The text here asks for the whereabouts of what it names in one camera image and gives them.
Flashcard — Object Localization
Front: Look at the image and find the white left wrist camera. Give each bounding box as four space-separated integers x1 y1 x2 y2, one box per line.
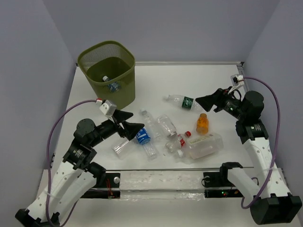
99 100 116 121

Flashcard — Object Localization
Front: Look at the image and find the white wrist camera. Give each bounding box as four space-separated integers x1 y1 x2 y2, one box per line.
99 100 116 121
231 74 244 91

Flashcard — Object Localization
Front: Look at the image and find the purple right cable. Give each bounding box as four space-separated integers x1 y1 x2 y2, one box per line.
241 77 281 210

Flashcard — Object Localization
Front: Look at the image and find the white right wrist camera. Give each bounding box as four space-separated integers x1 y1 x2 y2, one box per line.
231 74 244 91

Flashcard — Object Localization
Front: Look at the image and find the green label clear bottle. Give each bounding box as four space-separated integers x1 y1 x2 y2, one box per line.
163 95 203 112

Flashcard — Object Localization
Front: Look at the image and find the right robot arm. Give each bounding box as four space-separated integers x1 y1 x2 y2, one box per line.
195 87 303 225

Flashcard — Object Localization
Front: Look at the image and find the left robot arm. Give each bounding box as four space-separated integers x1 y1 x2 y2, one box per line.
15 110 144 227

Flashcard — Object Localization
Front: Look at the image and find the square white-label bottle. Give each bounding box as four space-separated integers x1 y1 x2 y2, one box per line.
176 133 223 161

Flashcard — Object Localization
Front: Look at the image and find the red cap small bottle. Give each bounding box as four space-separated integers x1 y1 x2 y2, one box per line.
165 131 191 153

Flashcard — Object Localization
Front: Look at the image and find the blue label water bottle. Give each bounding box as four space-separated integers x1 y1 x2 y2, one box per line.
135 128 158 160

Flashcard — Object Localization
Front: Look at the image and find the blue label bottle in bin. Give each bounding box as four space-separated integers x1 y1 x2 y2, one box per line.
102 76 121 93

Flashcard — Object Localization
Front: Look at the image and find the green mesh waste bin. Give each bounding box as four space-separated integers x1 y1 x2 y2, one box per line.
78 41 135 110

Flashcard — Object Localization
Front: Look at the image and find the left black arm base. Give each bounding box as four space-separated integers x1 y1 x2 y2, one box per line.
81 172 121 199

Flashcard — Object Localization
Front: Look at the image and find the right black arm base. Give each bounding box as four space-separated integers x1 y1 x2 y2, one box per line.
201 172 243 199

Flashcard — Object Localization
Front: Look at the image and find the orange juice bottle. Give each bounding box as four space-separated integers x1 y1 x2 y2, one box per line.
196 113 209 135

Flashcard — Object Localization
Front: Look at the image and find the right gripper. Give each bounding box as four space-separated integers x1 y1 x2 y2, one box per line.
195 86 246 120

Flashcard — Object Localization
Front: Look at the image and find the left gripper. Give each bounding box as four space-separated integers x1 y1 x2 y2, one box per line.
90 109 144 146

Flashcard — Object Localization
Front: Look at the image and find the clear wide-mouth bottle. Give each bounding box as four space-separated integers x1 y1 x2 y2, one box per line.
157 114 177 140

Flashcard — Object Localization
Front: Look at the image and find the tall clear plastic bottle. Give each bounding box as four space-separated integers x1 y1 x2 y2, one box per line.
139 109 162 141

